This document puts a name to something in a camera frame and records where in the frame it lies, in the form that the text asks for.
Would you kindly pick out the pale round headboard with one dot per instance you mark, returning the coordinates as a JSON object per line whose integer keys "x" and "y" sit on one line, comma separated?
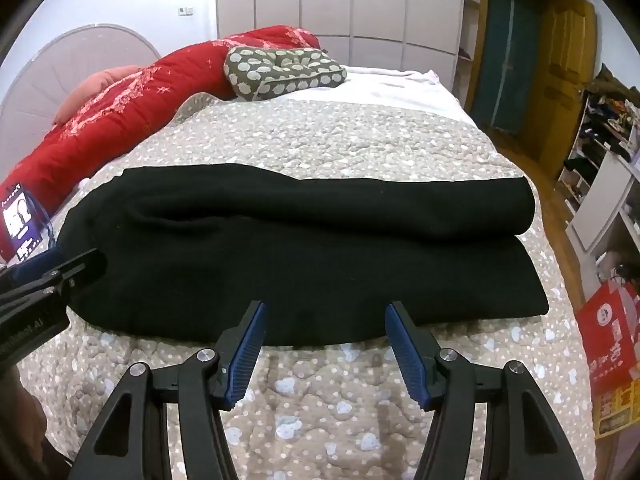
{"x": 50, "y": 60}

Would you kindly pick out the pink pillow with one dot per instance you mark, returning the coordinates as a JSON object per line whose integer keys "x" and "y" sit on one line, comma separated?
{"x": 95, "y": 85}

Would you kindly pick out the black pants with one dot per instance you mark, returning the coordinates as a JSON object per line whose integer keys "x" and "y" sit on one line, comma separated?
{"x": 300, "y": 260}

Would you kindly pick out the white wardrobe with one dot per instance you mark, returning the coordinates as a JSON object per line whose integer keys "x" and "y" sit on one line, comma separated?
{"x": 325, "y": 0}

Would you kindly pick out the wooden door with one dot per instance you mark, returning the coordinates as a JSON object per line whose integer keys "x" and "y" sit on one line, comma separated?
{"x": 565, "y": 85}

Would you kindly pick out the narrow white wall shelf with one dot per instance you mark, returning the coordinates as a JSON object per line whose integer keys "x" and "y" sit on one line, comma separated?
{"x": 470, "y": 35}

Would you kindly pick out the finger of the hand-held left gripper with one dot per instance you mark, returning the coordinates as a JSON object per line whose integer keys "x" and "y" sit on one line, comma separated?
{"x": 35, "y": 267}
{"x": 82, "y": 270}

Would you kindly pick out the red paper bag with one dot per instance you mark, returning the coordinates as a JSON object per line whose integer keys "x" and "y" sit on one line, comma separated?
{"x": 612, "y": 350}

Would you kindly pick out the white bed sheet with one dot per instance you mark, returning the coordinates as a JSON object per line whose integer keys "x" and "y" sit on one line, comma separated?
{"x": 400, "y": 90}

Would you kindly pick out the beige dotted quilted blanket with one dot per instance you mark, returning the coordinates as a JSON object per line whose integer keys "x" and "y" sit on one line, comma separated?
{"x": 325, "y": 135}

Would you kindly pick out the white shelf with clothes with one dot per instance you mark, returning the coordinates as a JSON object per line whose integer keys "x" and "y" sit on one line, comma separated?
{"x": 605, "y": 150}

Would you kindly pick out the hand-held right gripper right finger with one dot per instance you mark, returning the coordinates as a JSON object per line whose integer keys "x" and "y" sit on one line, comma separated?
{"x": 402, "y": 355}

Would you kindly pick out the wall light switch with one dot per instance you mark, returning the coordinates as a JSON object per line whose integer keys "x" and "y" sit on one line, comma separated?
{"x": 185, "y": 10}

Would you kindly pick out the red floral quilt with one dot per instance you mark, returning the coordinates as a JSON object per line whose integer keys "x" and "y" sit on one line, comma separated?
{"x": 150, "y": 90}

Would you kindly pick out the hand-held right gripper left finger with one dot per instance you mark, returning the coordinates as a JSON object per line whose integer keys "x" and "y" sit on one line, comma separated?
{"x": 246, "y": 355}

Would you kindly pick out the olive dotted pillow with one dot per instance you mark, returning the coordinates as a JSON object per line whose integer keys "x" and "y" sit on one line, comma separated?
{"x": 285, "y": 72}

